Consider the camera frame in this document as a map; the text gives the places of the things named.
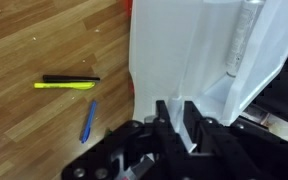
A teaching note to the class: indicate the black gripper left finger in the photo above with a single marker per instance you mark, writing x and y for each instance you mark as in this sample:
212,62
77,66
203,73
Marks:
165,130

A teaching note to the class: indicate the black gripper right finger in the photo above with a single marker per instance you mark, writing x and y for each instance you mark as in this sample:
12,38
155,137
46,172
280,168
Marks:
197,130

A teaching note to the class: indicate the translucent drawer with white marker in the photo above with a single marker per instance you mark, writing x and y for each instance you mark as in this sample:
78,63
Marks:
170,50

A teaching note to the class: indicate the red toy block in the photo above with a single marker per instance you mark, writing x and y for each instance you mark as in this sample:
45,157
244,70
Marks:
131,88
128,7

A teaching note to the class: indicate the blue pen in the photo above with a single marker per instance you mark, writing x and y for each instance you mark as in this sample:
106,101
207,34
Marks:
89,121

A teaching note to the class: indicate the white marker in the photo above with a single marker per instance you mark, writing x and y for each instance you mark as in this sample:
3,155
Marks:
242,40

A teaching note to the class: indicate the yellow highlighter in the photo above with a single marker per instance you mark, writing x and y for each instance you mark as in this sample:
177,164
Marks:
64,85

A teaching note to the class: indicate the black marker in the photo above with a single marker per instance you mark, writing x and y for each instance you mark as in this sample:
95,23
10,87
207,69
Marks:
67,78

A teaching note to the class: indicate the white plastic drawer cabinet frame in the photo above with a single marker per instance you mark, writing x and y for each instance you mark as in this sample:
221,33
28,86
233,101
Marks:
267,50

